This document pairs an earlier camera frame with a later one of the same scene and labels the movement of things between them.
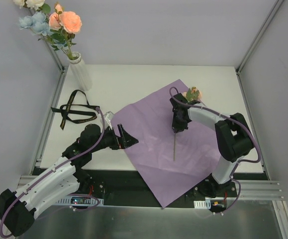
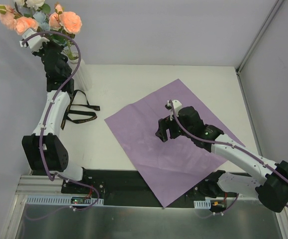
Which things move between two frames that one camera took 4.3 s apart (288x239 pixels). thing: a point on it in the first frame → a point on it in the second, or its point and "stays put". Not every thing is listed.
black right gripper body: x=179 y=119 → x=169 y=127
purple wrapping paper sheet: x=172 y=163 stays put
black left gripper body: x=120 y=140 → x=45 y=52
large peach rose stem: x=64 y=25 stays put
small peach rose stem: x=193 y=94 → x=13 y=20
